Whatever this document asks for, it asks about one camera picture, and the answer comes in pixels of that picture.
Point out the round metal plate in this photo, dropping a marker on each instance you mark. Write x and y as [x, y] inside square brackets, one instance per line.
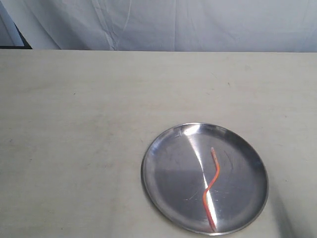
[177, 168]

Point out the white backdrop cloth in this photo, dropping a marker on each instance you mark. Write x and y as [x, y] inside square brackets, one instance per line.
[167, 25]

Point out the thin orange straw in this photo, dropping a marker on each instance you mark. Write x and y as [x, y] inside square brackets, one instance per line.
[207, 205]

